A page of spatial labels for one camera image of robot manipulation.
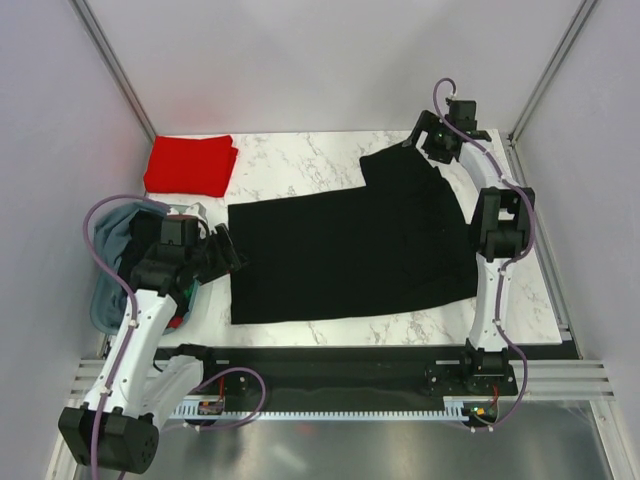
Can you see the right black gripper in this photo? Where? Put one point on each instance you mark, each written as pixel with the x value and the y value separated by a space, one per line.
pixel 430 124

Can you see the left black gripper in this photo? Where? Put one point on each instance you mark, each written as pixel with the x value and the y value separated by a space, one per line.
pixel 227 260

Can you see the blue plastic laundry basket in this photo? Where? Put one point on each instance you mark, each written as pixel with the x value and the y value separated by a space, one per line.
pixel 100 310

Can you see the black t shirt with logo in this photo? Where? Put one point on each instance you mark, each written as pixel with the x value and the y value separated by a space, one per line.
pixel 397 244

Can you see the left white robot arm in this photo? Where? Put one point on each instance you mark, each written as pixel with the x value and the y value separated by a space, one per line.
pixel 117 426

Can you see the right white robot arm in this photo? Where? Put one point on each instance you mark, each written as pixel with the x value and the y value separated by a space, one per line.
pixel 501 234

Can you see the black t shirt in basket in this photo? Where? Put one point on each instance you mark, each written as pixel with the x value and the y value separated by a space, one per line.
pixel 144 231

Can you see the red garment in basket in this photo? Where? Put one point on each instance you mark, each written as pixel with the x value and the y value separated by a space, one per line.
pixel 175 322

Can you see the grey blue t shirt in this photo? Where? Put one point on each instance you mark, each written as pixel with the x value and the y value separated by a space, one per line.
pixel 107 240

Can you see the folded red t shirt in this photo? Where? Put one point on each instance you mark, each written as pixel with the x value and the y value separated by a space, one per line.
pixel 191 166

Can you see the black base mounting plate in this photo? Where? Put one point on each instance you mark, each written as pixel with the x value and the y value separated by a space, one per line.
pixel 330 378

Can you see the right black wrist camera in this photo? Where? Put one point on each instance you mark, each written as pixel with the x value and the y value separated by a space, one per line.
pixel 462 114

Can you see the right aluminium frame post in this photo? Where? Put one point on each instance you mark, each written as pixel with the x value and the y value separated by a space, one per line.
pixel 564 47

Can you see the aluminium frame post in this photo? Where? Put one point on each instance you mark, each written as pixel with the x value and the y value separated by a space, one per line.
pixel 564 47
pixel 111 61

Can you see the left aluminium frame post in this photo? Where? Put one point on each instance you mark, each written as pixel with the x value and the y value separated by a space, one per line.
pixel 111 61

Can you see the white slotted cable duct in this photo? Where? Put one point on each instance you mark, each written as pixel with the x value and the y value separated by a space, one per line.
pixel 198 409

